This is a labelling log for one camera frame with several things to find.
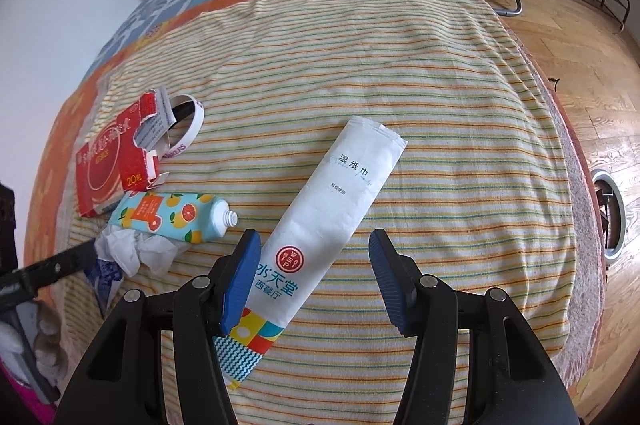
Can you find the blue patterned wrapper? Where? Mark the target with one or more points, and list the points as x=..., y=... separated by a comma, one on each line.
x=102, y=280

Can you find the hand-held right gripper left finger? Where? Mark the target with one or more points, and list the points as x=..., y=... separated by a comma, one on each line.
x=242, y=285

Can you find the fruit print tube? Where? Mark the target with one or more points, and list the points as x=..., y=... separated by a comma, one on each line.
x=170, y=215

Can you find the striped yellow blanket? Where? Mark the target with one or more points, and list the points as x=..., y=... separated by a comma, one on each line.
x=350, y=55

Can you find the white round appliance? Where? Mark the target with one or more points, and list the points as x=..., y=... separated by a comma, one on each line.
x=617, y=210

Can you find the small dark floor scrap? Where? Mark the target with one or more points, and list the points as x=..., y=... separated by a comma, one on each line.
x=554, y=82

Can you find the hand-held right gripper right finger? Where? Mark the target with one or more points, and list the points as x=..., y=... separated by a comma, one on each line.
x=387, y=285

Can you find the red cardboard box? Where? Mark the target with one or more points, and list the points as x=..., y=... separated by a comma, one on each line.
x=107, y=170

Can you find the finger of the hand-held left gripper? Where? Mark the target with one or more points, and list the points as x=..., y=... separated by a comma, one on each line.
x=50, y=267

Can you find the person's left hand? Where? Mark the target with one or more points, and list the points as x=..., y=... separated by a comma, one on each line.
x=50, y=340

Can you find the white tissue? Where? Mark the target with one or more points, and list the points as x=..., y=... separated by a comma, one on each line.
x=125, y=250

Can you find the white wet wipe packet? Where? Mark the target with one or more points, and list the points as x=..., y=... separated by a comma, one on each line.
x=325, y=205

